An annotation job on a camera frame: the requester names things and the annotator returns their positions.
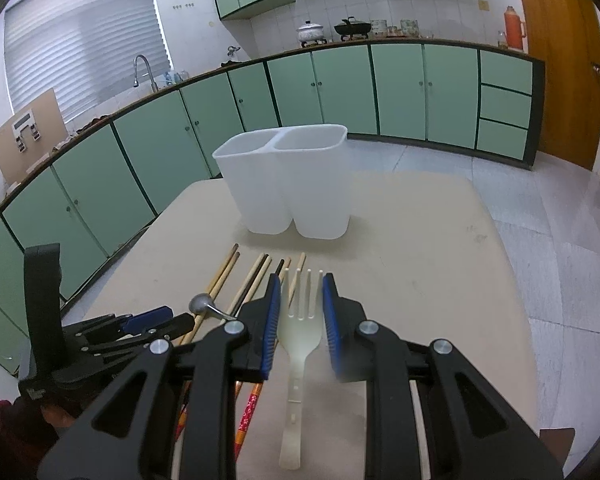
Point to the left hand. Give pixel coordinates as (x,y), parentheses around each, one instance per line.
(56,416)

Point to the white plastic fork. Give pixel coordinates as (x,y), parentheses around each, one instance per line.
(299,331)

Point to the plain wooden chopstick inner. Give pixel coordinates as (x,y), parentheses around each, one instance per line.
(199,319)

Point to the wooden door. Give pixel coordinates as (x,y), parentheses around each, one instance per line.
(565,35)

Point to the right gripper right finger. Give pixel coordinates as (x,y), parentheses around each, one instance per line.
(427,407)

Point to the white twin-compartment utensil holder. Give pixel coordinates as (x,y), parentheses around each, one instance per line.
(290,176)

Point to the glass jars on counter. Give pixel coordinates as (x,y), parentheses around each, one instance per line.
(404,29)

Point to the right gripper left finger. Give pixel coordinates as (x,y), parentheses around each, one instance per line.
(172,403)

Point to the green kitchen base cabinets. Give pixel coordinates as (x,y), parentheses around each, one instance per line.
(112,180)

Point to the plain wooden chopstick outer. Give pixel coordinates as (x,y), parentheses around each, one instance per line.
(212,286)

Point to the dark metal spoon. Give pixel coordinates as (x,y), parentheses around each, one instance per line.
(203,304)

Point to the wooden chopstick red handle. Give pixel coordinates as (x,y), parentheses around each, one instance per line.
(184,410)

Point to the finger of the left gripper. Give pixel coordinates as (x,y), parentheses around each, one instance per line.
(140,323)
(179,326)

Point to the chrome sink faucet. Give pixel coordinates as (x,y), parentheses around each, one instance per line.
(142,69)

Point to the black wok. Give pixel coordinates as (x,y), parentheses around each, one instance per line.
(352,29)

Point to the orange thermos flask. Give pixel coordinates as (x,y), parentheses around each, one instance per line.
(515,29)

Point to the plain wooden chopstick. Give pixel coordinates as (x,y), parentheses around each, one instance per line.
(212,286)
(199,319)

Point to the cardboard box with labels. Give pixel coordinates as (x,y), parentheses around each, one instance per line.
(30,136)

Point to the white window blind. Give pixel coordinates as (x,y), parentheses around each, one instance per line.
(82,49)

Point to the wooden chopstick rightmost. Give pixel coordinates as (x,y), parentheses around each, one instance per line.
(294,277)

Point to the white cooking pot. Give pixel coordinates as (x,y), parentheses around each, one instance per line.
(310,34)

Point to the black chopstick left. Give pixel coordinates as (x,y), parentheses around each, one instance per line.
(243,290)

